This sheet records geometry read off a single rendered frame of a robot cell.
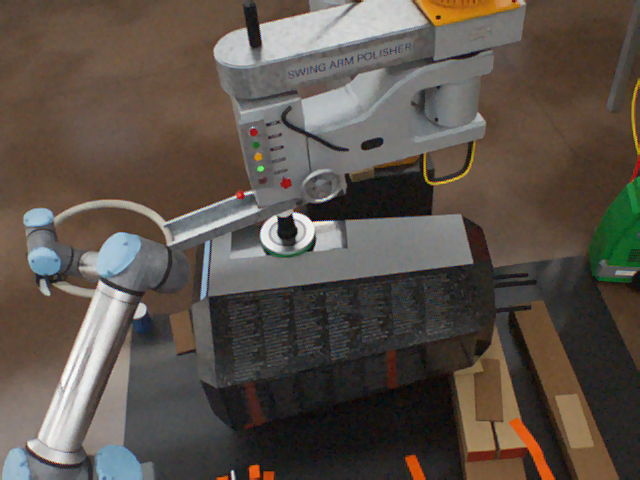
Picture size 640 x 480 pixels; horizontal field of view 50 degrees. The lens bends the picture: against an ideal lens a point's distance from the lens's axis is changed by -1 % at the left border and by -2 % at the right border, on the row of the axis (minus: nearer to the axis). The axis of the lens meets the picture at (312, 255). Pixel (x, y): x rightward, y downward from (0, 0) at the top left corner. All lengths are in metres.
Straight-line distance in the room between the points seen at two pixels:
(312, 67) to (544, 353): 1.84
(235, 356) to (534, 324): 1.51
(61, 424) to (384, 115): 1.37
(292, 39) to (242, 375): 1.23
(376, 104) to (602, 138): 2.54
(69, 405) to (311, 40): 1.23
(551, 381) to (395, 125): 1.47
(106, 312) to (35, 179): 3.15
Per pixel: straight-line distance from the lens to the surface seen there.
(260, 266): 2.65
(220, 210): 2.62
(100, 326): 1.73
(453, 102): 2.45
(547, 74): 5.12
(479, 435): 2.98
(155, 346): 3.60
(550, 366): 3.33
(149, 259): 1.70
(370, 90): 2.36
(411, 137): 2.47
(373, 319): 2.60
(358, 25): 2.21
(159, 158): 4.62
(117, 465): 1.95
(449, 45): 2.26
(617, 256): 3.65
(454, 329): 2.65
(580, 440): 3.16
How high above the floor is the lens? 2.87
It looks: 49 degrees down
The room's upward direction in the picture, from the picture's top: 8 degrees counter-clockwise
